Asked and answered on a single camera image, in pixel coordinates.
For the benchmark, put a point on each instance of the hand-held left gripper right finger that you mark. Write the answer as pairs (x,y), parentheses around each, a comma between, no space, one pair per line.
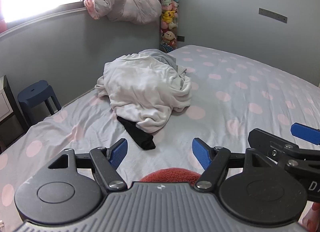
(201,154)

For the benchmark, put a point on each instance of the white sweater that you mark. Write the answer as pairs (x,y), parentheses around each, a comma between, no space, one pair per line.
(145,89)

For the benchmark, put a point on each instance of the dark blue plastic stool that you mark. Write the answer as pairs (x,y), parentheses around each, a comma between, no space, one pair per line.
(37,96)

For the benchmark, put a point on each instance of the black garment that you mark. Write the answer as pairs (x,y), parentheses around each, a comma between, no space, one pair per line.
(141,138)

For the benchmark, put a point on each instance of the grey metal wall strip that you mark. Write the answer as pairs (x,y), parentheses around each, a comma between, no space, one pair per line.
(272,15)

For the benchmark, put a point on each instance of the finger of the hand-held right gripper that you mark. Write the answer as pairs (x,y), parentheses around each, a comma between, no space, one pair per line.
(262,141)
(303,131)

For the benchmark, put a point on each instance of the dark wall outlet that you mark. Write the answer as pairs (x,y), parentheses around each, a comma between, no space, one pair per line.
(181,38)

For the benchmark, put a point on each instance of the light blue garment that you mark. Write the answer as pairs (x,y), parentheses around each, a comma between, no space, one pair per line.
(162,58)

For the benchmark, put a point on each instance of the bed with pink dotted sheet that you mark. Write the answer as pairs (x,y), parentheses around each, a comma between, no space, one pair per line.
(237,111)

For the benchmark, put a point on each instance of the person's right hand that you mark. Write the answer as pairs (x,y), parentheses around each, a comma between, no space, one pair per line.
(312,218)

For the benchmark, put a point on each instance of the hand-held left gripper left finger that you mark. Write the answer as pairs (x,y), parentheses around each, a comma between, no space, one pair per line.
(117,154)

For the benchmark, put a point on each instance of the clear tube of plush toys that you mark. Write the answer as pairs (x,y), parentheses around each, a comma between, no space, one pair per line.
(169,19)

